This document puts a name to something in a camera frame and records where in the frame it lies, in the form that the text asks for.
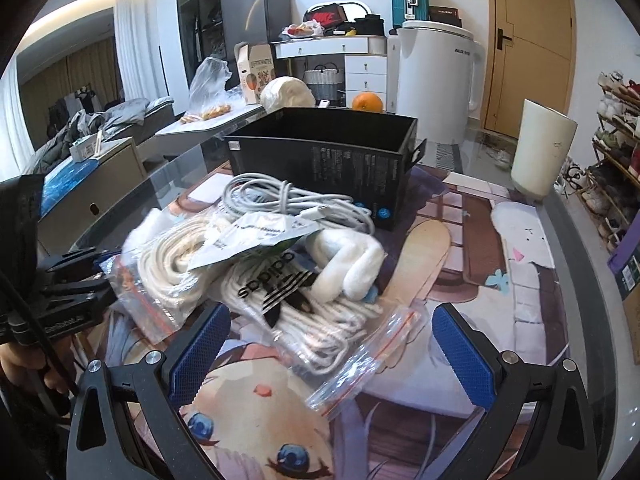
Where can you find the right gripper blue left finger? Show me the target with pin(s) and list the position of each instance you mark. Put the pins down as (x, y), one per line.
(126, 422)

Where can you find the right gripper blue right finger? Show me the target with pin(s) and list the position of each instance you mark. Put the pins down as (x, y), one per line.
(559, 442)

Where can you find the clear bag of white rope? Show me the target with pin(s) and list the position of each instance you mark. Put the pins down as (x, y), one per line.
(151, 275)

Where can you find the adidas bag of white laces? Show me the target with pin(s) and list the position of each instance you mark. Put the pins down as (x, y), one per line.
(336, 347)

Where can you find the left hand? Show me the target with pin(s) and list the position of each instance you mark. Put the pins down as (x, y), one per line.
(17, 361)

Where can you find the white printed foil pouch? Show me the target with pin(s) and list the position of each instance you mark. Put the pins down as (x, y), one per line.
(253, 231)

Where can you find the grey tray table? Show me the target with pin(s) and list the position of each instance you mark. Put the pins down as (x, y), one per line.
(178, 138)

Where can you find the clear plastic bag of snacks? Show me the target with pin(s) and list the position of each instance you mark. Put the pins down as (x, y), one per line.
(208, 96)

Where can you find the shoe rack with shoes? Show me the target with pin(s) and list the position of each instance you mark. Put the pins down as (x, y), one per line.
(611, 190)

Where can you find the cream tumbler cup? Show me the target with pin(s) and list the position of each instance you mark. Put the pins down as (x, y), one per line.
(543, 144)

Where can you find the white cabbage in wrap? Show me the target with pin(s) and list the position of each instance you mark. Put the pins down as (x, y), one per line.
(284, 92)

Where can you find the cardboard fruit box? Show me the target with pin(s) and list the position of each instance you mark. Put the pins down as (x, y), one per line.
(255, 68)

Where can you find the black cardboard box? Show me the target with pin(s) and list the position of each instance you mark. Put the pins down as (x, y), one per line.
(367, 156)

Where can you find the woven basket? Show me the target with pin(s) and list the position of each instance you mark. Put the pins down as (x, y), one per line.
(326, 82)

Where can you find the black glass cabinet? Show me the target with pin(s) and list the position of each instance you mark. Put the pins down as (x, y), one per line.
(201, 33)

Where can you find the orange fruit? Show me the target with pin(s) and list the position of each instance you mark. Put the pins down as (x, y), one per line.
(367, 102)

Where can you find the white cylindrical appliance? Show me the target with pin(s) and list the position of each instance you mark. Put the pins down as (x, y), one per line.
(439, 79)

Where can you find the white drawer desk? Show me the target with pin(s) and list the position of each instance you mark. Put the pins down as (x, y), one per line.
(361, 58)

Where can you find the red black bag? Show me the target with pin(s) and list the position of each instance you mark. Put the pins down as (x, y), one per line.
(327, 15)

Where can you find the wooden door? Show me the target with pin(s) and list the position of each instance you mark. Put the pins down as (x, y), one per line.
(531, 56)

